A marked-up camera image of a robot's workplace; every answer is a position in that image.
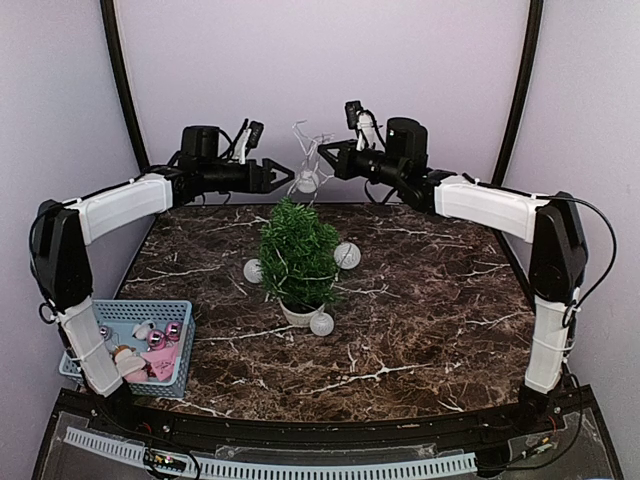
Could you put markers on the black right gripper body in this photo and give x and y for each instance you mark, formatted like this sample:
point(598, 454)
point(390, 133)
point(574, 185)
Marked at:
point(389, 170)

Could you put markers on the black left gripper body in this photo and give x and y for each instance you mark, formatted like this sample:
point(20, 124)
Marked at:
point(216, 181)

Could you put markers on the white ball string lights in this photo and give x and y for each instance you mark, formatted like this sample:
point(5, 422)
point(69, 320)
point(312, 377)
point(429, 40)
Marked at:
point(306, 185)

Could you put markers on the small green christmas tree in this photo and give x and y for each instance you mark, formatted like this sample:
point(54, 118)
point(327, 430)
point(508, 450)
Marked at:
point(296, 257)

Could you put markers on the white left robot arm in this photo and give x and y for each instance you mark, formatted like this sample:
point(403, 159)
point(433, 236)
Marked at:
point(61, 231)

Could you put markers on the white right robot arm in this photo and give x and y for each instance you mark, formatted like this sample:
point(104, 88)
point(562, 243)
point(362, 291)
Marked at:
point(552, 227)

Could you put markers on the pink bauble ornaments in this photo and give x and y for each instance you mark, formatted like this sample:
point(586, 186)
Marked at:
point(149, 353)

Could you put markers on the light blue plastic basket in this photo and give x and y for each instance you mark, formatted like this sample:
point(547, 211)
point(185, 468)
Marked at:
point(86, 359)

